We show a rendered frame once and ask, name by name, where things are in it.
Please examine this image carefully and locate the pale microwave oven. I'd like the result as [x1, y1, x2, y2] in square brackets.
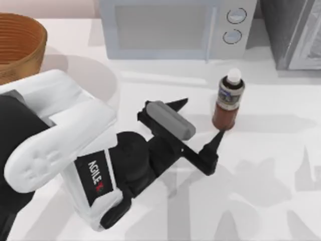
[98, 0, 258, 64]

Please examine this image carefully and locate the pale grey rounded box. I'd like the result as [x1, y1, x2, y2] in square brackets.
[146, 100, 197, 141]

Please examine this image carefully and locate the microwave door handle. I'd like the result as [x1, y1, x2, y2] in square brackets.
[205, 6, 217, 63]

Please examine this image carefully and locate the brown bottle with white cap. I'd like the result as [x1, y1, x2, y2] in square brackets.
[212, 68, 245, 132]

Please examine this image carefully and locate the brown woven basket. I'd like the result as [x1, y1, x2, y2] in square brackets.
[0, 13, 48, 86]

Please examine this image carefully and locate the grey cabinet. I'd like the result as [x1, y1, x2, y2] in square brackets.
[260, 0, 321, 71]

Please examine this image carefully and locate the round microwave knob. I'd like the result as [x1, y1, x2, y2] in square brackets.
[223, 28, 243, 46]
[226, 7, 248, 25]

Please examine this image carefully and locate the microwave door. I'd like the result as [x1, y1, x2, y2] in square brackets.
[99, 0, 217, 63]

